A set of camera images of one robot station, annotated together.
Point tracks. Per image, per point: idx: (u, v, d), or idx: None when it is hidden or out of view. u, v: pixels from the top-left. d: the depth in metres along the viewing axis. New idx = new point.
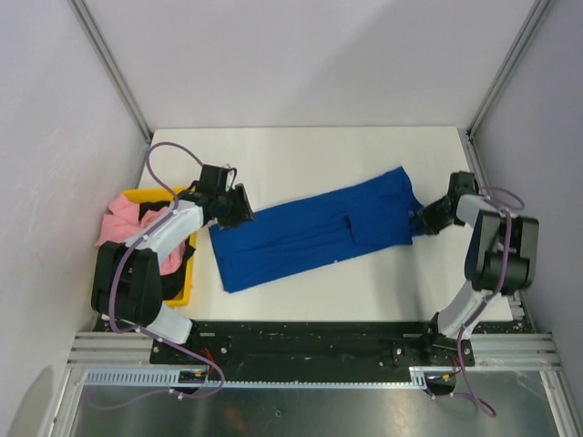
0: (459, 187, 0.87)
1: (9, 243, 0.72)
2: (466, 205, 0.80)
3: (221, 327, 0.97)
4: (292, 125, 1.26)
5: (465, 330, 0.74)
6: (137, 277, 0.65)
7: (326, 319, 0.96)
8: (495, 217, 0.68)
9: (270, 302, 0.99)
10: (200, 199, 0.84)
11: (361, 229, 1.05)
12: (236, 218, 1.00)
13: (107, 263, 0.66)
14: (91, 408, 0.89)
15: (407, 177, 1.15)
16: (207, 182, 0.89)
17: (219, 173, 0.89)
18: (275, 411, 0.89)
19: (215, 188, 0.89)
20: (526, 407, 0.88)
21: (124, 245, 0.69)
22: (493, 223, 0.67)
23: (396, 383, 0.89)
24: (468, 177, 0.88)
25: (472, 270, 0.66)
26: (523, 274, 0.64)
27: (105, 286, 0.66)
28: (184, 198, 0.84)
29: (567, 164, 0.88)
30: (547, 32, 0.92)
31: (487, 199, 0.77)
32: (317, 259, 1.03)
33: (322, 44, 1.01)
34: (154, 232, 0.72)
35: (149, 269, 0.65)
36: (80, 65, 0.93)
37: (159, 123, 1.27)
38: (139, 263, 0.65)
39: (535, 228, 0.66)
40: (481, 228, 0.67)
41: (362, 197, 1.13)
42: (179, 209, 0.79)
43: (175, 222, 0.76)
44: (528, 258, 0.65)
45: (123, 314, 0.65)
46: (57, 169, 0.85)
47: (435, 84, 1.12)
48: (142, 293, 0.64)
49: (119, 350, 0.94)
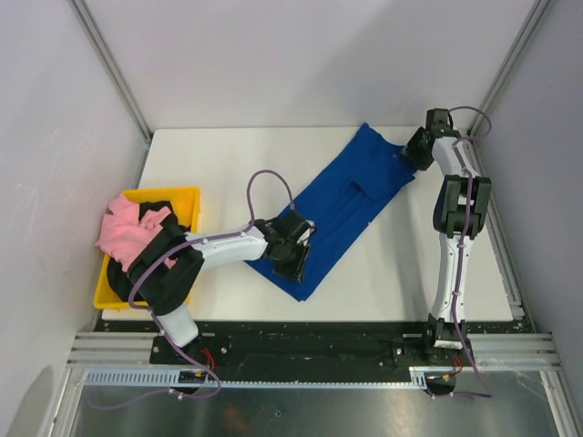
0: (434, 123, 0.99)
1: (9, 243, 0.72)
2: (438, 150, 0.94)
3: (221, 327, 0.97)
4: (292, 125, 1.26)
5: (457, 296, 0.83)
6: (172, 271, 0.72)
7: (326, 319, 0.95)
8: (455, 178, 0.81)
9: (271, 302, 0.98)
10: (271, 234, 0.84)
11: (372, 188, 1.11)
12: (288, 272, 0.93)
13: (162, 243, 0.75)
14: (92, 408, 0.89)
15: (373, 129, 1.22)
16: (287, 222, 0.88)
17: (301, 223, 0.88)
18: (275, 411, 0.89)
19: (289, 234, 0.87)
20: (526, 407, 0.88)
21: (184, 238, 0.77)
22: (455, 186, 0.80)
23: (396, 384, 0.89)
24: (443, 114, 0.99)
25: (437, 224, 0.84)
26: (477, 221, 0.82)
27: (147, 260, 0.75)
28: (259, 224, 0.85)
29: (566, 164, 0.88)
30: (547, 32, 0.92)
31: (455, 150, 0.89)
32: (352, 231, 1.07)
33: (322, 45, 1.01)
34: (215, 240, 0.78)
35: (189, 269, 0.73)
36: (81, 66, 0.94)
37: (159, 123, 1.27)
38: (184, 260, 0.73)
39: (488, 187, 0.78)
40: (445, 191, 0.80)
41: (349, 160, 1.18)
42: (248, 233, 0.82)
43: (238, 242, 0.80)
44: (484, 210, 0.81)
45: (146, 291, 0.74)
46: (56, 169, 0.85)
47: (435, 84, 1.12)
48: (169, 285, 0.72)
49: (119, 350, 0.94)
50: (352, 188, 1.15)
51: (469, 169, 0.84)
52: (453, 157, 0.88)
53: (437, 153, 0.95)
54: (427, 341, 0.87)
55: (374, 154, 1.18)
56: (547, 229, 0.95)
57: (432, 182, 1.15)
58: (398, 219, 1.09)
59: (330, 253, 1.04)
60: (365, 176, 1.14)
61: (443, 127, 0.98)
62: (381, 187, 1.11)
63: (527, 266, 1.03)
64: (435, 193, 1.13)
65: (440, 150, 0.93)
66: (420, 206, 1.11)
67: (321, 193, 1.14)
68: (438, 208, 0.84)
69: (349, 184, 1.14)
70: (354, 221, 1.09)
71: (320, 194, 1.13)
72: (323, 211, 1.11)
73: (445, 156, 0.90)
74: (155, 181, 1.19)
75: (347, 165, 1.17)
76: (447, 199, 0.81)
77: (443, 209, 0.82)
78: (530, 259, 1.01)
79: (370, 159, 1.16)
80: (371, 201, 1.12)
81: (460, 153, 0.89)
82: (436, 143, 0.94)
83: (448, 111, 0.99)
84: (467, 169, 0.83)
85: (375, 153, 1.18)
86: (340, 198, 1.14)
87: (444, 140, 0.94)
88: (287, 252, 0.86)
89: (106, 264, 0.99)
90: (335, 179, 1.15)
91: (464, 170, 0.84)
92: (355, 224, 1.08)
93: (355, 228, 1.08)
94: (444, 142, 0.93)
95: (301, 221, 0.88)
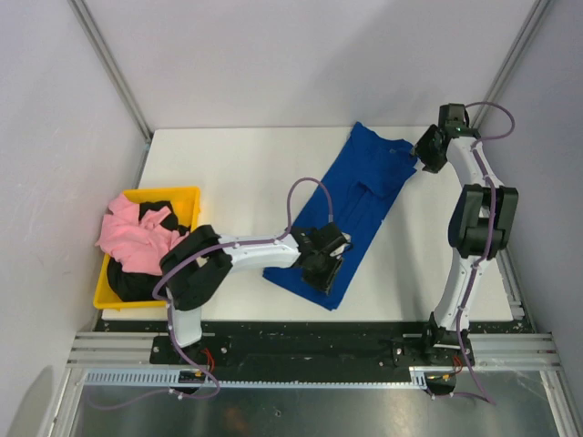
0: (449, 120, 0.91)
1: (9, 242, 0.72)
2: (455, 152, 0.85)
3: (221, 327, 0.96)
4: (292, 126, 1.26)
5: (462, 312, 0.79)
6: (202, 272, 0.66)
7: (327, 319, 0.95)
8: (478, 188, 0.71)
9: (272, 302, 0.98)
10: (304, 244, 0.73)
11: (377, 187, 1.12)
12: (317, 281, 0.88)
13: (195, 241, 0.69)
14: (92, 408, 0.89)
15: (366, 128, 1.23)
16: (323, 234, 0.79)
17: (338, 237, 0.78)
18: (275, 411, 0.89)
19: (324, 247, 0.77)
20: (526, 407, 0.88)
21: (217, 238, 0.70)
22: (477, 198, 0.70)
23: (395, 384, 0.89)
24: (457, 110, 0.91)
25: (453, 240, 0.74)
26: (500, 238, 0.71)
27: (178, 255, 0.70)
28: (294, 232, 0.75)
29: (566, 165, 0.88)
30: (547, 32, 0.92)
31: (475, 155, 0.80)
32: (368, 232, 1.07)
33: (322, 45, 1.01)
34: (246, 245, 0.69)
35: (218, 273, 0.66)
36: (81, 66, 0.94)
37: (159, 123, 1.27)
38: (215, 262, 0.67)
39: (514, 198, 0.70)
40: (466, 203, 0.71)
41: (350, 161, 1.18)
42: (281, 241, 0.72)
43: (270, 249, 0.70)
44: (507, 225, 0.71)
45: (173, 285, 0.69)
46: (57, 169, 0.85)
47: (435, 84, 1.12)
48: (197, 285, 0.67)
49: (120, 350, 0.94)
50: (359, 188, 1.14)
51: (491, 177, 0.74)
52: (473, 163, 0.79)
53: (452, 157, 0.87)
54: (428, 342, 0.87)
55: (373, 153, 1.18)
56: (547, 229, 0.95)
57: (432, 182, 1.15)
58: (398, 220, 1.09)
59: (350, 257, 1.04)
60: (369, 175, 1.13)
61: (458, 125, 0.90)
62: (386, 184, 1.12)
63: (527, 266, 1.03)
64: (435, 192, 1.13)
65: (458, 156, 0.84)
66: (420, 207, 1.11)
67: (330, 197, 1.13)
68: (455, 222, 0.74)
69: (354, 185, 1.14)
70: (368, 221, 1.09)
71: (329, 198, 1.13)
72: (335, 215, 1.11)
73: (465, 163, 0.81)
74: (155, 181, 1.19)
75: (347, 167, 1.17)
76: (468, 213, 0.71)
77: (462, 225, 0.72)
78: (530, 259, 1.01)
79: (370, 158, 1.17)
80: (379, 199, 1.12)
81: (481, 158, 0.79)
82: (454, 142, 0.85)
83: (464, 106, 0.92)
84: (490, 179, 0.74)
85: (373, 152, 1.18)
86: (348, 200, 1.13)
87: (462, 140, 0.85)
88: (319, 263, 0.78)
89: (105, 263, 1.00)
90: (339, 180, 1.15)
91: (485, 180, 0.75)
92: (370, 226, 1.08)
93: (371, 230, 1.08)
94: (461, 145, 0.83)
95: (340, 236, 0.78)
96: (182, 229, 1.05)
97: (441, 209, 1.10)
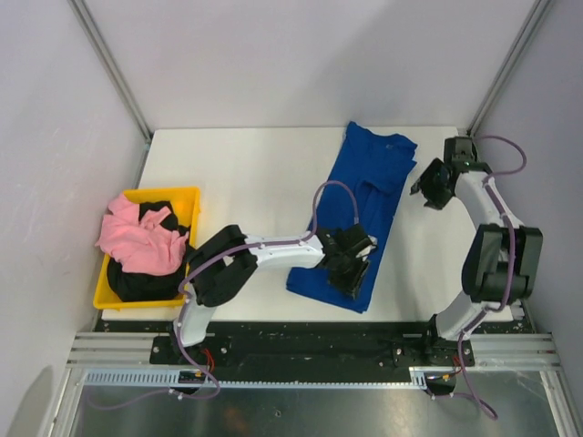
0: (456, 154, 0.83)
1: (9, 243, 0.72)
2: (465, 188, 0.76)
3: (221, 327, 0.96)
4: (292, 126, 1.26)
5: (465, 334, 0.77)
6: (227, 271, 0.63)
7: (326, 319, 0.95)
8: (496, 229, 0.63)
9: (271, 302, 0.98)
10: (330, 246, 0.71)
11: (383, 184, 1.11)
12: (342, 284, 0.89)
13: (221, 241, 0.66)
14: (91, 408, 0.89)
15: (361, 127, 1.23)
16: (349, 235, 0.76)
17: (363, 238, 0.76)
18: (275, 411, 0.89)
19: (349, 248, 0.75)
20: (526, 407, 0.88)
21: (244, 238, 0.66)
22: (495, 239, 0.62)
23: (396, 384, 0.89)
24: (465, 142, 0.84)
25: (469, 288, 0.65)
26: (523, 285, 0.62)
27: (206, 254, 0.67)
28: (319, 232, 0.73)
29: (567, 165, 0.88)
30: (547, 32, 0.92)
31: (489, 190, 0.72)
32: (383, 230, 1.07)
33: (322, 45, 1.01)
34: (272, 246, 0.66)
35: (243, 273, 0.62)
36: (81, 66, 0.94)
37: (159, 123, 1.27)
38: (240, 262, 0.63)
39: (537, 240, 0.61)
40: (483, 246, 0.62)
41: (350, 160, 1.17)
42: (308, 242, 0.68)
43: (295, 251, 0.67)
44: (531, 271, 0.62)
45: (199, 281, 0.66)
46: (56, 169, 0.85)
47: (435, 84, 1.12)
48: (219, 283, 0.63)
49: (120, 351, 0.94)
50: (364, 187, 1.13)
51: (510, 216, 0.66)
52: (487, 200, 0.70)
53: (460, 195, 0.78)
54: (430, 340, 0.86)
55: (372, 152, 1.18)
56: (547, 230, 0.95)
57: None
58: (398, 220, 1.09)
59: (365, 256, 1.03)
60: (372, 174, 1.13)
61: (465, 158, 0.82)
62: (391, 180, 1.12)
63: None
64: None
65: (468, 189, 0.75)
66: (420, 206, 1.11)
67: (336, 201, 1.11)
68: (468, 267, 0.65)
69: (361, 184, 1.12)
70: (380, 220, 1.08)
71: (337, 201, 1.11)
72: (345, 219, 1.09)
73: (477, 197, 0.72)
74: (155, 182, 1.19)
75: (348, 167, 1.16)
76: (485, 257, 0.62)
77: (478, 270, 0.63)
78: None
79: (369, 157, 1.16)
80: (386, 197, 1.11)
81: (496, 194, 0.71)
82: (462, 179, 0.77)
83: (470, 139, 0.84)
84: (508, 218, 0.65)
85: (372, 150, 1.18)
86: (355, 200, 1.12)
87: (471, 177, 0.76)
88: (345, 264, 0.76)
89: (105, 263, 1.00)
90: (342, 179, 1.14)
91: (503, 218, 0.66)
92: (382, 224, 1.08)
93: (383, 228, 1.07)
94: (470, 181, 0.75)
95: (364, 237, 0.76)
96: (182, 229, 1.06)
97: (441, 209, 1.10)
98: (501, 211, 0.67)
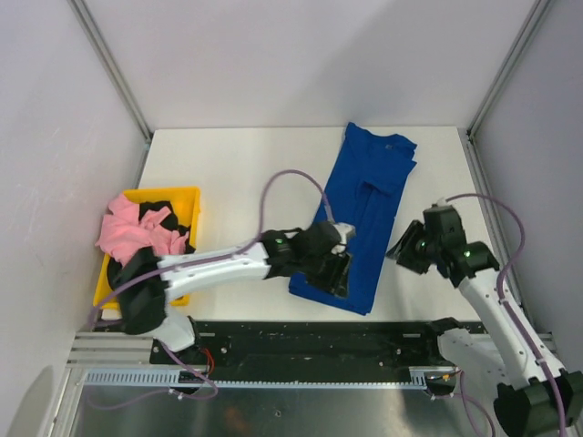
0: (445, 233, 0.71)
1: (8, 243, 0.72)
2: (475, 299, 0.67)
3: (221, 325, 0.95)
4: (292, 126, 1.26)
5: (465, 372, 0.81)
6: (136, 300, 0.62)
7: (326, 319, 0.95)
8: (540, 388, 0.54)
9: (271, 303, 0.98)
10: (277, 256, 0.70)
11: (383, 185, 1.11)
12: (319, 283, 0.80)
13: (134, 266, 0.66)
14: (92, 408, 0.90)
15: (359, 127, 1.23)
16: (308, 237, 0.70)
17: (324, 240, 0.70)
18: (275, 410, 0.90)
19: (308, 252, 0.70)
20: None
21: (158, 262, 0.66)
22: (544, 402, 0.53)
23: (395, 384, 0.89)
24: (452, 217, 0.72)
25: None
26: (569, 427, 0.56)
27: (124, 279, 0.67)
28: (267, 241, 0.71)
29: (567, 166, 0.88)
30: (547, 32, 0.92)
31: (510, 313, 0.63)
32: (385, 233, 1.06)
33: (322, 45, 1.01)
34: (190, 267, 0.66)
35: (153, 303, 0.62)
36: (81, 66, 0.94)
37: (159, 123, 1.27)
38: (148, 293, 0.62)
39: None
40: (531, 412, 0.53)
41: (349, 161, 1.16)
42: (239, 257, 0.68)
43: (224, 267, 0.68)
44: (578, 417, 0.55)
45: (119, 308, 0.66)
46: (56, 169, 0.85)
47: (435, 84, 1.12)
48: (131, 315, 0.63)
49: (120, 350, 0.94)
50: (365, 188, 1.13)
51: (547, 360, 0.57)
52: (515, 331, 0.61)
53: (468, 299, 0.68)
54: (435, 344, 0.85)
55: (372, 151, 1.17)
56: (547, 230, 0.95)
57: (433, 183, 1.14)
58: (398, 220, 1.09)
59: (369, 259, 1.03)
60: (373, 175, 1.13)
61: (456, 237, 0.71)
62: (392, 181, 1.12)
63: (527, 266, 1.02)
64: (434, 192, 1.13)
65: (482, 306, 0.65)
66: (421, 207, 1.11)
67: (337, 205, 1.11)
68: (508, 415, 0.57)
69: (361, 185, 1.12)
70: (382, 222, 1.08)
71: (337, 205, 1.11)
72: (346, 224, 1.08)
73: (495, 320, 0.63)
74: (155, 182, 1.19)
75: (348, 167, 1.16)
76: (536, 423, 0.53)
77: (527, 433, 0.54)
78: (531, 259, 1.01)
79: (369, 157, 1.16)
80: (387, 198, 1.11)
81: (518, 319, 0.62)
82: (470, 286, 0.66)
83: (456, 212, 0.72)
84: (547, 365, 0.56)
85: (372, 150, 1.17)
86: (356, 201, 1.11)
87: (479, 283, 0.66)
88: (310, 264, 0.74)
89: (105, 263, 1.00)
90: (342, 180, 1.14)
91: (540, 364, 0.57)
92: (383, 226, 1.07)
93: (385, 230, 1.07)
94: (482, 293, 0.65)
95: (324, 236, 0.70)
96: (182, 229, 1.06)
97: None
98: (536, 352, 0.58)
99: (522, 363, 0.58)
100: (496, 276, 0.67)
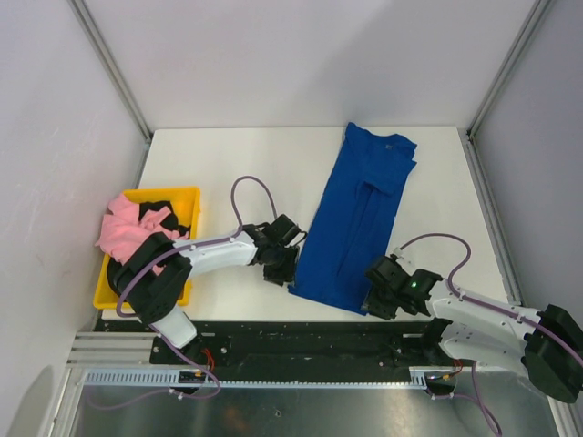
0: (388, 277, 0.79)
1: (8, 243, 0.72)
2: (447, 311, 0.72)
3: (221, 325, 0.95)
4: (292, 126, 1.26)
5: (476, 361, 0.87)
6: (161, 278, 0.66)
7: (326, 318, 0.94)
8: (539, 340, 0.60)
9: (271, 304, 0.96)
10: (260, 239, 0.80)
11: (383, 185, 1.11)
12: (282, 276, 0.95)
13: (146, 251, 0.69)
14: (91, 408, 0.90)
15: (359, 127, 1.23)
16: (277, 228, 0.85)
17: (291, 228, 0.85)
18: (275, 411, 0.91)
19: (280, 238, 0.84)
20: (524, 408, 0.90)
21: (171, 243, 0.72)
22: (549, 348, 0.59)
23: (396, 383, 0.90)
24: (387, 264, 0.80)
25: (569, 397, 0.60)
26: None
27: (133, 268, 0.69)
28: (248, 229, 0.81)
29: (568, 166, 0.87)
30: (547, 33, 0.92)
31: (472, 299, 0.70)
32: (384, 232, 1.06)
33: (322, 45, 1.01)
34: (203, 247, 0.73)
35: (178, 276, 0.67)
36: (81, 66, 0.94)
37: (159, 123, 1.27)
38: (173, 267, 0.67)
39: (566, 314, 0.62)
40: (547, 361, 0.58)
41: (348, 161, 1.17)
42: (236, 239, 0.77)
43: (226, 248, 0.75)
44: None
45: (135, 298, 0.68)
46: (56, 168, 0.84)
47: (435, 84, 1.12)
48: (158, 294, 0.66)
49: (118, 351, 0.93)
50: (365, 188, 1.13)
51: (524, 314, 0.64)
52: (486, 312, 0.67)
53: (440, 311, 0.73)
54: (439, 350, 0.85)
55: (371, 152, 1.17)
56: (548, 231, 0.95)
57: (432, 182, 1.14)
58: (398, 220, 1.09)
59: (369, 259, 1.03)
60: (373, 175, 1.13)
61: (399, 278, 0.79)
62: (392, 181, 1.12)
63: (528, 265, 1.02)
64: (434, 192, 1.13)
65: (453, 312, 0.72)
66: (421, 207, 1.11)
67: (337, 206, 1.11)
68: (546, 381, 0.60)
69: (361, 185, 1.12)
70: (382, 221, 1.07)
71: (336, 206, 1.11)
72: (345, 225, 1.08)
73: (468, 315, 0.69)
74: (155, 182, 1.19)
75: (348, 166, 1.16)
76: (560, 370, 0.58)
77: (564, 387, 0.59)
78: (531, 259, 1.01)
79: (368, 157, 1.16)
80: (387, 198, 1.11)
81: (480, 301, 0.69)
82: (434, 304, 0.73)
83: (386, 258, 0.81)
84: (527, 318, 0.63)
85: (372, 150, 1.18)
86: (356, 201, 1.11)
87: (438, 296, 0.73)
88: (281, 253, 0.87)
89: (106, 264, 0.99)
90: (342, 181, 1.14)
91: (523, 321, 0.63)
92: (383, 225, 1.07)
93: (385, 229, 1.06)
94: (445, 301, 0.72)
95: (292, 227, 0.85)
96: (181, 229, 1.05)
97: (441, 208, 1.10)
98: (513, 315, 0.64)
99: (511, 331, 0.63)
100: (446, 285, 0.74)
